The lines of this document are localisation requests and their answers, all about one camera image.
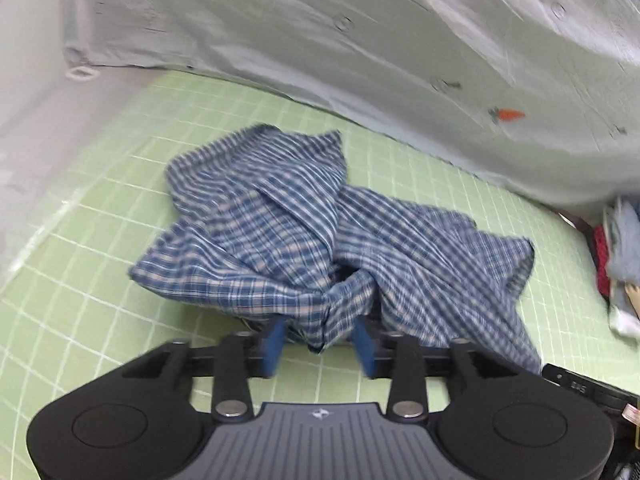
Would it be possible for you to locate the blue plaid shirt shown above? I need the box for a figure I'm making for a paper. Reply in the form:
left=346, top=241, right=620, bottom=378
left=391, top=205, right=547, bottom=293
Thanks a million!
left=129, top=125, right=541, bottom=373

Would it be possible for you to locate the pile of clothes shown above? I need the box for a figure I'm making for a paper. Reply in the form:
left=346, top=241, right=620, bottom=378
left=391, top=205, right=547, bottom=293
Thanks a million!
left=602, top=194, right=639, bottom=340

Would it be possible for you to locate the green grid bed sheet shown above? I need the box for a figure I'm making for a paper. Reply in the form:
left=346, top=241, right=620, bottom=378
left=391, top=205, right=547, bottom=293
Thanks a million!
left=1, top=70, right=639, bottom=479

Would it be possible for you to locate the grey carrot print fabric cover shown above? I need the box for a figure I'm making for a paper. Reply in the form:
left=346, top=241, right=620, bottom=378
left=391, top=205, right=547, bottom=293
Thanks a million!
left=62, top=0, right=639, bottom=217

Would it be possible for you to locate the brown wooden bed frame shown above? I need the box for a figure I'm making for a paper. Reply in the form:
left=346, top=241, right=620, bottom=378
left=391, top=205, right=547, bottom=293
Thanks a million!
left=553, top=209, right=592, bottom=233

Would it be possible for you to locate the white zipper pull ring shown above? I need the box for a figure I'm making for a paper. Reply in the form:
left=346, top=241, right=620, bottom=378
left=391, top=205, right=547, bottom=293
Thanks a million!
left=65, top=64, right=100, bottom=82

